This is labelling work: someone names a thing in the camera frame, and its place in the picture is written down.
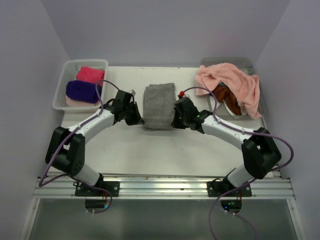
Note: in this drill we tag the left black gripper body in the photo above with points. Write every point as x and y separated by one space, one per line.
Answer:
131 116

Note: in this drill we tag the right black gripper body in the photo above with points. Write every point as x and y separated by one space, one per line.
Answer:
180 121

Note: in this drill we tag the grey towel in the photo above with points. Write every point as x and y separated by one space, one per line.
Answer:
158 106

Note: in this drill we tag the light pink towel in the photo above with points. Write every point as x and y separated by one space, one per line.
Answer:
245 88

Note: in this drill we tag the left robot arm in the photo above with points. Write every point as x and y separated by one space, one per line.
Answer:
66 151

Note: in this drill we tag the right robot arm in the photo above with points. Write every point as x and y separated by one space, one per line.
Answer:
259 151

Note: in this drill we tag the white cloth in bin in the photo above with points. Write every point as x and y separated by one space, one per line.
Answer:
222 110

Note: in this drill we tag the brown towel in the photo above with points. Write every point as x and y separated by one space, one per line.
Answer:
224 96

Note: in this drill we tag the purple rolled towel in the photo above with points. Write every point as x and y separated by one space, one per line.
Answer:
83 91

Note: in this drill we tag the hot pink rolled towel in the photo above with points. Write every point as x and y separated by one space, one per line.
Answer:
91 75

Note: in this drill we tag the white plastic basket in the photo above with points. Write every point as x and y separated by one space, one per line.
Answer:
68 73

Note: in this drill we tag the pale pink rolled towel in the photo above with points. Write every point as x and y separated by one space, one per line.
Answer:
79 104

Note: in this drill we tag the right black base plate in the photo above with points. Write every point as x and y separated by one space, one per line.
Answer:
217 187

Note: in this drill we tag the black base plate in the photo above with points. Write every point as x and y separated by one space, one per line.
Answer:
113 187
217 187

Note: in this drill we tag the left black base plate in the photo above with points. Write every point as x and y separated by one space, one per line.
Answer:
113 187

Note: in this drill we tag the aluminium mounting rail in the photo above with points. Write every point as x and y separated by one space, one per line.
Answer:
139 187

